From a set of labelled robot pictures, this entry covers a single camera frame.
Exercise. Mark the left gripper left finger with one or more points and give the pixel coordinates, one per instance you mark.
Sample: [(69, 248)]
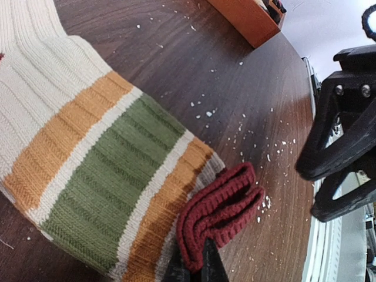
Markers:
[(210, 268)]

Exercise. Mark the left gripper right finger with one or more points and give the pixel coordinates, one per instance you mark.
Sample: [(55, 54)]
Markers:
[(340, 132)]

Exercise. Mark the cream striped knitted sock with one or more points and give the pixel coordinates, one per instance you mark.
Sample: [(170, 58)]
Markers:
[(97, 165)]

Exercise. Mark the wooden compartment tray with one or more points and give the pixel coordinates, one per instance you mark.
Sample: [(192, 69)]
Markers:
[(256, 21)]

